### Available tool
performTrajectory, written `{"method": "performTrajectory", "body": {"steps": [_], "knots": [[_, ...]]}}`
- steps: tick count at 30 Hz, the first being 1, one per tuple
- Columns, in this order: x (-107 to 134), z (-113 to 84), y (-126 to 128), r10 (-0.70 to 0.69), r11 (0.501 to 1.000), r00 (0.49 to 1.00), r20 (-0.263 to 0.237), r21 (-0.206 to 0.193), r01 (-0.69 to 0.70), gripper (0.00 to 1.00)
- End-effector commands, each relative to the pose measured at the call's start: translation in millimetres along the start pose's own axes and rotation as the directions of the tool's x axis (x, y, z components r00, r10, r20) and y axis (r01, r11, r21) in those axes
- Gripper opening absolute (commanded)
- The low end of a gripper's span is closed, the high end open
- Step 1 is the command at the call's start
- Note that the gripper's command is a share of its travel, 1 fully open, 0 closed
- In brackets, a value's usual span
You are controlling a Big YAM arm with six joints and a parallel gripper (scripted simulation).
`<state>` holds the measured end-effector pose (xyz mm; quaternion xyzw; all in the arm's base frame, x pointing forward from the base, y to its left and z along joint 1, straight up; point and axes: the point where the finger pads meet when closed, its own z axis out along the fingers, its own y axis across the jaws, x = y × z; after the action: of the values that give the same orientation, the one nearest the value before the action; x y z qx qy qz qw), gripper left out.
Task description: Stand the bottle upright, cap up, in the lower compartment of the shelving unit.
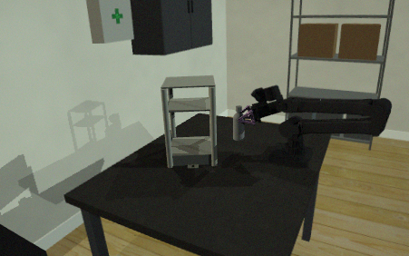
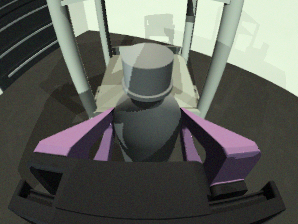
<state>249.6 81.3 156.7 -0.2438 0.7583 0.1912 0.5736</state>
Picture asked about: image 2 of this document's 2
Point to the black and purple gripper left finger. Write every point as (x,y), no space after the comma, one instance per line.
(75,142)

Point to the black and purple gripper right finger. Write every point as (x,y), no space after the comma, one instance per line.
(229,156)

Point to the grey bottle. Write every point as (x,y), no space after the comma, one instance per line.
(147,118)

